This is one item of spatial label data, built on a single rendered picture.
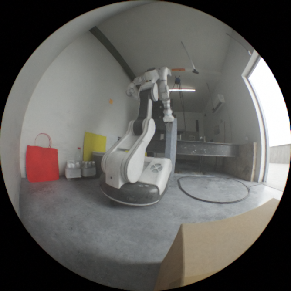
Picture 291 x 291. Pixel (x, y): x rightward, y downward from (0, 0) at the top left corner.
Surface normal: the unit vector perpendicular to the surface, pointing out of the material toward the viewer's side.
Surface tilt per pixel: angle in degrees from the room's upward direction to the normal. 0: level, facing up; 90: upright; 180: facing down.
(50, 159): 85
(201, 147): 90
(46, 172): 92
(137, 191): 51
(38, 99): 90
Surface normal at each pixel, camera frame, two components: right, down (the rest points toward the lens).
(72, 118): 0.94, 0.05
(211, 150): -0.33, -0.09
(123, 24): -0.08, 0.99
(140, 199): 0.12, -0.07
